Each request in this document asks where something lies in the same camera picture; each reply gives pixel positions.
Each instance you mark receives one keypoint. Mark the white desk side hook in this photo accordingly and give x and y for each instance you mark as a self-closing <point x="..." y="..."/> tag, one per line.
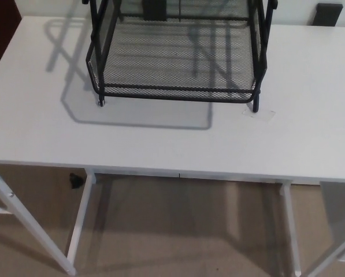
<point x="0" y="209"/>

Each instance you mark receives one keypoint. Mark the white two-door cabinet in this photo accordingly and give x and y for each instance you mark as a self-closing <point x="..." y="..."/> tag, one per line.
<point x="290" y="11"/>

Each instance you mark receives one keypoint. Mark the clear tape patch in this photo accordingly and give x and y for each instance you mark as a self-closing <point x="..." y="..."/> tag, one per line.
<point x="260" y="115"/>

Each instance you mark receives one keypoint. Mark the white desk with metal legs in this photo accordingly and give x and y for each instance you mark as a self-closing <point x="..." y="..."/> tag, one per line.
<point x="160" y="144"/>

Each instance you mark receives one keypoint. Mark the dark brown wooden door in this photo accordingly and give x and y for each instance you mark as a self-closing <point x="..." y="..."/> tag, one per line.
<point x="0" y="34"/>

